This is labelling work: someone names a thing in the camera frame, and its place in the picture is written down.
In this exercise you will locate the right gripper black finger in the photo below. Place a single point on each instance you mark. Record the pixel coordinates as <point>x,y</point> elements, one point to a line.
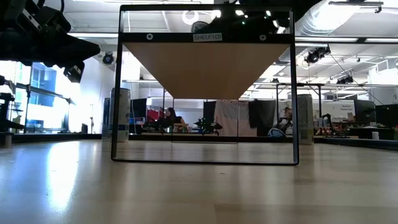
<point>217,26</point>

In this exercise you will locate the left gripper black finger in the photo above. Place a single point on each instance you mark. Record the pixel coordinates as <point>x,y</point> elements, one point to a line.
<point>81,56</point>
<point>82,46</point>

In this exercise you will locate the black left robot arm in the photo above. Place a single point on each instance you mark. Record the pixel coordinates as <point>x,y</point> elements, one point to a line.
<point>15,43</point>

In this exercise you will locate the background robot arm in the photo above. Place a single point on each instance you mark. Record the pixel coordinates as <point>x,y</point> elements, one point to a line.
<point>206,126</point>

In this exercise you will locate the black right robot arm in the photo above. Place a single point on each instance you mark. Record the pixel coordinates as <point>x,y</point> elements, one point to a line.
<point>303,6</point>

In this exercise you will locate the ceiling light strip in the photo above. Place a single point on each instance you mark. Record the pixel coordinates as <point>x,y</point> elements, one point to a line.
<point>93,35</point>
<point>326,39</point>

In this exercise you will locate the round ceiling light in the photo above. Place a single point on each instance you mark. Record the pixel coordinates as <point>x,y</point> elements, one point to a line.
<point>183,17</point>

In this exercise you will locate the thin tripod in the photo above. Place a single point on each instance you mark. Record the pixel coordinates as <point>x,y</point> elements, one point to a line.
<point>91,124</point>

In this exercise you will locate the small black box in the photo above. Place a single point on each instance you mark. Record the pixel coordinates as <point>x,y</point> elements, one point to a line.
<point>84,128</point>

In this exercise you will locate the black monitor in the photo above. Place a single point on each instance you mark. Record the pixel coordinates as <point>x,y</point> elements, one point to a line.
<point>387,115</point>
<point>139,109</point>
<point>364,110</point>

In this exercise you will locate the black hanging cloth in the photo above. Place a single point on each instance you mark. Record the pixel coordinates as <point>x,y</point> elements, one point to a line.
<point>264,113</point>
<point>209,110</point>

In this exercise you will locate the black equipment stand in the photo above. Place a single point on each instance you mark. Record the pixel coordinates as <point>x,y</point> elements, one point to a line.
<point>6,124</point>

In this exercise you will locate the white hanging cloth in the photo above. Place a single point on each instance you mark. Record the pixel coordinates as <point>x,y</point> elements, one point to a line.
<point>230,119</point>

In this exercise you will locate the red fabric item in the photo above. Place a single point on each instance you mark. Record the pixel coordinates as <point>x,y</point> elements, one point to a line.
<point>154,114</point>

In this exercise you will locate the person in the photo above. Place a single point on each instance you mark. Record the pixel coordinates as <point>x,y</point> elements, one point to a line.
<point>287,113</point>
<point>171,116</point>

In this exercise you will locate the small wooden table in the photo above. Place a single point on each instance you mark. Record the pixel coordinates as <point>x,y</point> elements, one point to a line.
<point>180,126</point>

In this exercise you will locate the blue white round object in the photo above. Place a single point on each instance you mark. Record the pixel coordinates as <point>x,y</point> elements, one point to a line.
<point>275,133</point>

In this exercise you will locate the white sign board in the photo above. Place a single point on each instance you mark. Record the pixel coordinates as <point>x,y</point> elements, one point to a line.
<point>332,109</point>

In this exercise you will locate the cluttered workbench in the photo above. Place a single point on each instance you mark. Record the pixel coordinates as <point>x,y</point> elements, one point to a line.
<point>332,129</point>

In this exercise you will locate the white cup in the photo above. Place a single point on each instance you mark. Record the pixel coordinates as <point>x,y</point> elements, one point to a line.
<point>375,136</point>

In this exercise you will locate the black ceiling camera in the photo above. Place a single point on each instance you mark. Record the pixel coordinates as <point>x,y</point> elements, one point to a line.
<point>345,80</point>
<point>314,56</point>
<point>108,58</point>

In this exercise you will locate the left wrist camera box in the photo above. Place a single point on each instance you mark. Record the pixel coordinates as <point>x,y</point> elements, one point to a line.
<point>57,20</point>

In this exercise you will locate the wooden shelf black metal frame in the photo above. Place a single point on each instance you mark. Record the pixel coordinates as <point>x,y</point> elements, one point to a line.
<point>205,68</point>

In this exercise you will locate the silver ventilation duct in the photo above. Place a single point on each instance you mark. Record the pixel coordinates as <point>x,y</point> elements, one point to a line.
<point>317,26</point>

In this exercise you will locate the black tall stand frame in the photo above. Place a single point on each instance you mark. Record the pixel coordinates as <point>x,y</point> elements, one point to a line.
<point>303,84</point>

